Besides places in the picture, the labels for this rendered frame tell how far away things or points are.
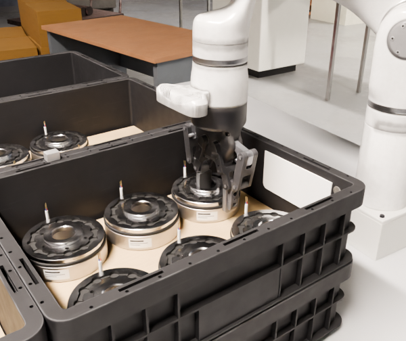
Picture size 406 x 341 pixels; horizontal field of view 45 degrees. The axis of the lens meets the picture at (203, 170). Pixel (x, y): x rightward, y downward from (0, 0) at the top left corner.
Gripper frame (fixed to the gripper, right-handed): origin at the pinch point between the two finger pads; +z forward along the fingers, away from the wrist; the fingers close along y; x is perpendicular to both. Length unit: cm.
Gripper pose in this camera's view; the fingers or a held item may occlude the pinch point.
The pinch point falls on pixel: (216, 192)
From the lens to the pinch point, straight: 70.8
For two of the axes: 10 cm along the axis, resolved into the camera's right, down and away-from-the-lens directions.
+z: -0.1, 9.0, 4.4
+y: -6.0, -3.6, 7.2
